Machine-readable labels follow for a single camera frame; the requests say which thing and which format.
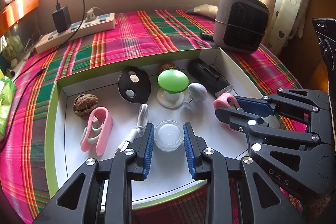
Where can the smooth dark walnut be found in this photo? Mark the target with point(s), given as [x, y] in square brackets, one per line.
[168, 67]

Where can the rough light walnut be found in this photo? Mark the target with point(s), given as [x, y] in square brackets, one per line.
[85, 107]

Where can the white mushroom knob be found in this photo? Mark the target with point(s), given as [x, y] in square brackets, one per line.
[197, 90]

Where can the green white cardboard box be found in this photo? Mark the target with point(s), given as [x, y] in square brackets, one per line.
[118, 121]

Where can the heart print curtain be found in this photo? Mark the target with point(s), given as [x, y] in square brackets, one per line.
[286, 3]

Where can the grey space heater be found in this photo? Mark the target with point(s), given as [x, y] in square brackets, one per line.
[241, 27]

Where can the orange box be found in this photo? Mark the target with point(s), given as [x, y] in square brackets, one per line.
[18, 8]

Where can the clear round plastic lid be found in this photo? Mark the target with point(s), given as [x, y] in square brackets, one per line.
[168, 134]

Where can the white power strip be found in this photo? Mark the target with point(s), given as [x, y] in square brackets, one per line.
[52, 41]

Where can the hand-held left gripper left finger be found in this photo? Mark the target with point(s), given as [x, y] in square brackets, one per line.
[147, 150]

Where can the large pink clip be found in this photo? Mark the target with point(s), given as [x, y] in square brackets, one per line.
[105, 129]

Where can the black oval device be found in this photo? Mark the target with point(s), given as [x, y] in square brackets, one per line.
[143, 87]

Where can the beige pencil shaped cushion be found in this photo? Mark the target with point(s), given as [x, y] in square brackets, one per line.
[206, 10]

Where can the white plug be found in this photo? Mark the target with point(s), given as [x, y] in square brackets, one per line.
[90, 15]

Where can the green topped knob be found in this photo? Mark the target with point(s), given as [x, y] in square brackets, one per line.
[172, 79]

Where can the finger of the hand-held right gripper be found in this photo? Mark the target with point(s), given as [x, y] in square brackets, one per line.
[236, 119]
[254, 106]

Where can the green tissue pack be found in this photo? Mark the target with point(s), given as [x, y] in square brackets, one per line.
[6, 106]

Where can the small pink clip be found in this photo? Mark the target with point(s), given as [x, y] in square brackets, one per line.
[221, 100]

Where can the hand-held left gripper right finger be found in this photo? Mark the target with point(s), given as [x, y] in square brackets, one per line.
[189, 150]

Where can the pink green plaid cloth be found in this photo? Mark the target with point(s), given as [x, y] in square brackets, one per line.
[170, 29]

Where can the black charger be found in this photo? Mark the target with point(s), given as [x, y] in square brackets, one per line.
[61, 19]

